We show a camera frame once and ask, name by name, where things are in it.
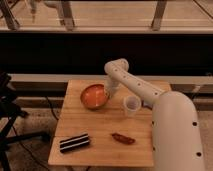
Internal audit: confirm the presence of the black tripod stand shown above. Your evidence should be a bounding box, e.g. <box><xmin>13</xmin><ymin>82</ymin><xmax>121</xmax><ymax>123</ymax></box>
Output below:
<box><xmin>0</xmin><ymin>71</ymin><xmax>50</xmax><ymax>171</ymax></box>

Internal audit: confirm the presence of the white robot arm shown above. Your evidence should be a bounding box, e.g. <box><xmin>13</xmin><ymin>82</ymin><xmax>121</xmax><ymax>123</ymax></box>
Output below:
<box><xmin>104</xmin><ymin>59</ymin><xmax>205</xmax><ymax>171</ymax></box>

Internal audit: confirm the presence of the orange ceramic bowl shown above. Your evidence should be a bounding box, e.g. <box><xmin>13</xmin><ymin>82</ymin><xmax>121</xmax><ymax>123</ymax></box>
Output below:
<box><xmin>80</xmin><ymin>84</ymin><xmax>109</xmax><ymax>110</ymax></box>

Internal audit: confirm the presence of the wooden table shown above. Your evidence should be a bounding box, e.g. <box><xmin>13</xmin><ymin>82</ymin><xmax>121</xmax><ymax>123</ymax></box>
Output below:
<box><xmin>47</xmin><ymin>79</ymin><xmax>174</xmax><ymax>169</ymax></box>

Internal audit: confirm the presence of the black cable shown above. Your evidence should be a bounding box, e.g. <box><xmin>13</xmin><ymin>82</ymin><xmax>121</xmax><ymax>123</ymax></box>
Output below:
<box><xmin>45</xmin><ymin>96</ymin><xmax>60</xmax><ymax>122</ymax></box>

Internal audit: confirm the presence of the black white striped block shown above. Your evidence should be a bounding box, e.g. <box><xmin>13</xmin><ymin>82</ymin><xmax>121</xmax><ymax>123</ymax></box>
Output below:
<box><xmin>59</xmin><ymin>133</ymin><xmax>90</xmax><ymax>153</ymax></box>

